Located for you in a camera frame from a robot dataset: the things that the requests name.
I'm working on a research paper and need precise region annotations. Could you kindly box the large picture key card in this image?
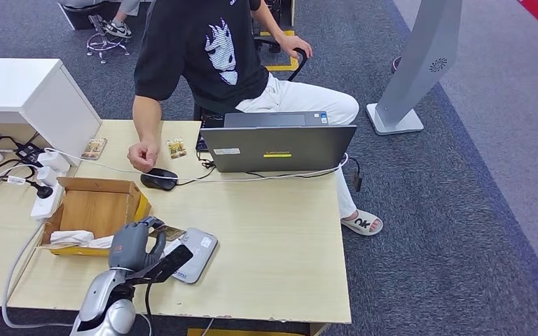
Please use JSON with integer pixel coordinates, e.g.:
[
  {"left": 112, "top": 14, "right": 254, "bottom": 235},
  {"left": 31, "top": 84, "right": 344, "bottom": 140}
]
[{"left": 81, "top": 136, "right": 108, "bottom": 160}]

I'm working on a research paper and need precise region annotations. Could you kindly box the grey laptop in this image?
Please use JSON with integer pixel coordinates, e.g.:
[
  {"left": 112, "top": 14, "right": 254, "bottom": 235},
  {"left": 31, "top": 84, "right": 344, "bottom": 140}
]
[{"left": 195, "top": 111, "right": 358, "bottom": 174}]

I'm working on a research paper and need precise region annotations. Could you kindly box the chrome stool base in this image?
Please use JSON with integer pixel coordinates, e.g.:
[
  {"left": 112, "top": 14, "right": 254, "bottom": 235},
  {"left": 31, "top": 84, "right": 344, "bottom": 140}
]
[{"left": 85, "top": 13, "right": 131, "bottom": 65}]

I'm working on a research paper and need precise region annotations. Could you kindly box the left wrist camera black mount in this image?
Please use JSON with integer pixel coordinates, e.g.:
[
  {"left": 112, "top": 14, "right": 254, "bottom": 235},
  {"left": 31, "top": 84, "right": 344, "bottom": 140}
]
[{"left": 125, "top": 239, "right": 194, "bottom": 286}]

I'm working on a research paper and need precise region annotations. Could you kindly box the black power adapter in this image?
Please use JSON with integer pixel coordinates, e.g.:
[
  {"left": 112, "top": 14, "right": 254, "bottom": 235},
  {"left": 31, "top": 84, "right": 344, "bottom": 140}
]
[{"left": 15, "top": 142, "right": 43, "bottom": 166}]

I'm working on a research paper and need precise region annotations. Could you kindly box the white sandal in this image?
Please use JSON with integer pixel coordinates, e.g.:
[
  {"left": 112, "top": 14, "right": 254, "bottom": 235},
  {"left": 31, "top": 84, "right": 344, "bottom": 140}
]
[{"left": 340, "top": 209, "right": 385, "bottom": 237}]

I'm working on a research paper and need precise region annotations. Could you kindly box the black computer mouse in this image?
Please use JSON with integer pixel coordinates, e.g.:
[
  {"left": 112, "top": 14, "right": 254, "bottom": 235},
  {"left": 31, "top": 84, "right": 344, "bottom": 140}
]
[{"left": 139, "top": 167, "right": 179, "bottom": 192}]

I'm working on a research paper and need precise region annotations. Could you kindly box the person's right hand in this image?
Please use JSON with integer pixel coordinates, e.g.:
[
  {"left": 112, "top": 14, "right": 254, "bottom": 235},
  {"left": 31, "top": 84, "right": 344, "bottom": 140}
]
[{"left": 127, "top": 139, "right": 161, "bottom": 174}]

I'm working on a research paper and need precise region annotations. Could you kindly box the black mouse cable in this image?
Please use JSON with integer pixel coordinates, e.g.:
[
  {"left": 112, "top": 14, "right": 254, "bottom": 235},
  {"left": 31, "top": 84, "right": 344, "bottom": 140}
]
[{"left": 176, "top": 150, "right": 217, "bottom": 186}]

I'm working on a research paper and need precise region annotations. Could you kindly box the white power strip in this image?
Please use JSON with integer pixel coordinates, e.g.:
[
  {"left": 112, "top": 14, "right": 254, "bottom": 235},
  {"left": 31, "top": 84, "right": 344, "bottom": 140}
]
[{"left": 29, "top": 183, "right": 66, "bottom": 221}]

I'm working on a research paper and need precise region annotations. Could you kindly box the black and white sneaker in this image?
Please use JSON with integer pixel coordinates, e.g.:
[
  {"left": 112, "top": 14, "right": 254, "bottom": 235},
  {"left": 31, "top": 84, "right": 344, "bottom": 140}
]
[{"left": 104, "top": 20, "right": 134, "bottom": 39}]

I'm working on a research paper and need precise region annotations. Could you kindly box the black furniture piece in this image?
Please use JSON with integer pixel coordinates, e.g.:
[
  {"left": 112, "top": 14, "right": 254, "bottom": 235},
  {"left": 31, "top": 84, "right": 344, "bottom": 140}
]
[{"left": 251, "top": 0, "right": 297, "bottom": 38}]

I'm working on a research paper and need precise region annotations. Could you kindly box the black cable with adapter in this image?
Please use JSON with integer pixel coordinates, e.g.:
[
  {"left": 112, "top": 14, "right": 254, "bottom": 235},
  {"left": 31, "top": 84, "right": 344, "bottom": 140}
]
[{"left": 245, "top": 157, "right": 364, "bottom": 193}]

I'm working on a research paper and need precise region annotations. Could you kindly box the small picture card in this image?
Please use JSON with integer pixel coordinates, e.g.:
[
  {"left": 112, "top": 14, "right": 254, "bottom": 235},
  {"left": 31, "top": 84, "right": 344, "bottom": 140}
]
[{"left": 167, "top": 138, "right": 188, "bottom": 160}]

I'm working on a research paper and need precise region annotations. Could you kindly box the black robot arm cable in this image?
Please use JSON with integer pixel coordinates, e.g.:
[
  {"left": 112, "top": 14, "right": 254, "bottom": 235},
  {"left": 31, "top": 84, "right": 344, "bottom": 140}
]
[{"left": 144, "top": 281, "right": 156, "bottom": 336}]

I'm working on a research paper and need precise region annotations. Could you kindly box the grey kiosk stand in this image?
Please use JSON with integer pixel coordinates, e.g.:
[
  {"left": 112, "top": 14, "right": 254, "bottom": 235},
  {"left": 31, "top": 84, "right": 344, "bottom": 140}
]
[{"left": 366, "top": 0, "right": 464, "bottom": 137}]

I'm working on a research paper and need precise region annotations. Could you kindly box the yellow floor tape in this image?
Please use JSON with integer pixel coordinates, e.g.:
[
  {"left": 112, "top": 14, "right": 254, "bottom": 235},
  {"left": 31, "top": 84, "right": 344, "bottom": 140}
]
[{"left": 258, "top": 29, "right": 301, "bottom": 73}]

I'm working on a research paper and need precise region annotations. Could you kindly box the yellow wooden board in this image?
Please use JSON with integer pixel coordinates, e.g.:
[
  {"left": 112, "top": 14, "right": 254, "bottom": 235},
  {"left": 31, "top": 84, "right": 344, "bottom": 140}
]
[{"left": 187, "top": 328, "right": 312, "bottom": 336}]

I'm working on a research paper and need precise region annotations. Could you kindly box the grey card reader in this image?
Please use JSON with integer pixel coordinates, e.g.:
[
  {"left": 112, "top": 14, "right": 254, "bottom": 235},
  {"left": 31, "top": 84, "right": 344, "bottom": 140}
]
[{"left": 164, "top": 227, "right": 219, "bottom": 285}]

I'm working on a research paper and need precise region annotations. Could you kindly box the brown ID card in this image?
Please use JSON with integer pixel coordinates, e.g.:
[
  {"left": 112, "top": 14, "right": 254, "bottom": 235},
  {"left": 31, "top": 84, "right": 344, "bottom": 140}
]
[{"left": 150, "top": 225, "right": 186, "bottom": 242}]

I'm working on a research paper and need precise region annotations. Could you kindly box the white cabinet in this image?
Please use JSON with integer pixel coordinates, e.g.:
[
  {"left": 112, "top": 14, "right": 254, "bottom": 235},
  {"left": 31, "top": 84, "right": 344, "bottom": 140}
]
[{"left": 0, "top": 57, "right": 103, "bottom": 165}]

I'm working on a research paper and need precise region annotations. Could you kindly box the white crumpled tissue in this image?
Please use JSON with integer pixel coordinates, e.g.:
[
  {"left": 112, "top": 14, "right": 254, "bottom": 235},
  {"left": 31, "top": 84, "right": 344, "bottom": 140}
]
[
  {"left": 88, "top": 235, "right": 114, "bottom": 250},
  {"left": 50, "top": 230, "right": 95, "bottom": 247}
]

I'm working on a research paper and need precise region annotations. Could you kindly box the cardboard box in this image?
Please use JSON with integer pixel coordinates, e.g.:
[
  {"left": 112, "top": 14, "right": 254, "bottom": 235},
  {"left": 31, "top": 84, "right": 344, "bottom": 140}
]
[{"left": 36, "top": 176, "right": 152, "bottom": 258}]

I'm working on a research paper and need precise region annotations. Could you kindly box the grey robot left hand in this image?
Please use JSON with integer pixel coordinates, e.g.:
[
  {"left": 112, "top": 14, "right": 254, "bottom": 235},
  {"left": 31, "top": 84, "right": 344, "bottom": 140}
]
[{"left": 107, "top": 216, "right": 168, "bottom": 272}]

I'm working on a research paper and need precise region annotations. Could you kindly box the black platform white edge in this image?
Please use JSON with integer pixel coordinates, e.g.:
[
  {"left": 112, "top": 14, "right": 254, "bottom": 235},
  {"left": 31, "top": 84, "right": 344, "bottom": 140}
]
[{"left": 57, "top": 0, "right": 112, "bottom": 31}]

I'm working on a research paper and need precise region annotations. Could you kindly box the person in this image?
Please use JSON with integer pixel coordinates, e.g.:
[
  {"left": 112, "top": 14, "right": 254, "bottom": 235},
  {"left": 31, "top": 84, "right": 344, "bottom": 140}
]
[
  {"left": 104, "top": 0, "right": 142, "bottom": 39},
  {"left": 127, "top": 0, "right": 385, "bottom": 237}
]

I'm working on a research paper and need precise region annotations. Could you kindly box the person's left hand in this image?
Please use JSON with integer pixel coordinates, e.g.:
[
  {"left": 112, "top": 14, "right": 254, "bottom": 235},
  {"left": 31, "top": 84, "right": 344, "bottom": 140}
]
[{"left": 275, "top": 33, "right": 313, "bottom": 60}]

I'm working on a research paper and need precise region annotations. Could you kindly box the small white charger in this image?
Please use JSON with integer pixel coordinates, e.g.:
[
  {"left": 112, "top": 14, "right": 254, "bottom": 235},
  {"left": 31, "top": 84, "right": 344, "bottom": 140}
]
[{"left": 36, "top": 166, "right": 60, "bottom": 188}]

